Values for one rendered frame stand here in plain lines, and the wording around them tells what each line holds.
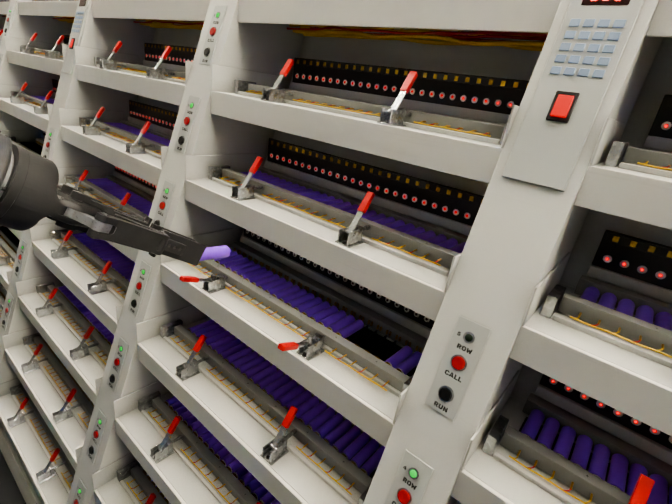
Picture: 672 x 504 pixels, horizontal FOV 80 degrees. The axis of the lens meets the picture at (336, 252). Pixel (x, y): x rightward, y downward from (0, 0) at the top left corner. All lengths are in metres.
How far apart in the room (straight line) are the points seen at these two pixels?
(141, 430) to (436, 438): 0.71
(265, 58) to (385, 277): 0.62
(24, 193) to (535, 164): 0.52
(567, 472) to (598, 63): 0.47
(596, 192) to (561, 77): 0.14
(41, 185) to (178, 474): 0.68
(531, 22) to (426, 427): 0.52
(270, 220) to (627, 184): 0.50
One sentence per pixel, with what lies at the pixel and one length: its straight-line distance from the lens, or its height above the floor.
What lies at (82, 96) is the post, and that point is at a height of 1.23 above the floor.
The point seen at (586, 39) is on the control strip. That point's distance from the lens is 0.57.
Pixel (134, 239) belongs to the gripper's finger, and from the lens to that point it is 0.48.
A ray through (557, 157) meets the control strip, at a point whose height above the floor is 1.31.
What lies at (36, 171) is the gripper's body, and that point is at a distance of 0.46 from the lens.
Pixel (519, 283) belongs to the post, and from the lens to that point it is 0.51.
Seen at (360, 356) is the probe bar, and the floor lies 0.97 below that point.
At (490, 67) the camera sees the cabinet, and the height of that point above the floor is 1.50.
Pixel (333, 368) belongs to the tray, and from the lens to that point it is 0.65.
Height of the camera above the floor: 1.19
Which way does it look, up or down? 7 degrees down
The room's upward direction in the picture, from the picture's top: 19 degrees clockwise
